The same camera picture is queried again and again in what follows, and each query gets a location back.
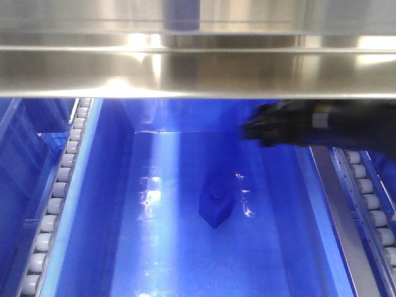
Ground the blue plastic bottle-shaped part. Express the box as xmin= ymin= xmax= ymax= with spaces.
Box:
xmin=199 ymin=175 xmax=234 ymax=229

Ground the blue bin holding part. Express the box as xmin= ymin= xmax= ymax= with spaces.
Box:
xmin=41 ymin=99 xmax=354 ymax=296

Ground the right white roller track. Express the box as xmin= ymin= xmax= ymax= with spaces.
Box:
xmin=332 ymin=148 xmax=395 ymax=296

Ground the left white roller track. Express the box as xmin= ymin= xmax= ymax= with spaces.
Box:
xmin=16 ymin=97 xmax=94 ymax=296

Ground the steel shelf crossbeam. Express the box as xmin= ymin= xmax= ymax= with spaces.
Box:
xmin=1 ymin=1 xmax=395 ymax=99

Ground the white roller track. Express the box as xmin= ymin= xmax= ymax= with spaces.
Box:
xmin=332 ymin=148 xmax=395 ymax=296
xmin=16 ymin=97 xmax=94 ymax=296

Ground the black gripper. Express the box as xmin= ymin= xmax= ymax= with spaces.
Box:
xmin=243 ymin=99 xmax=395 ymax=153

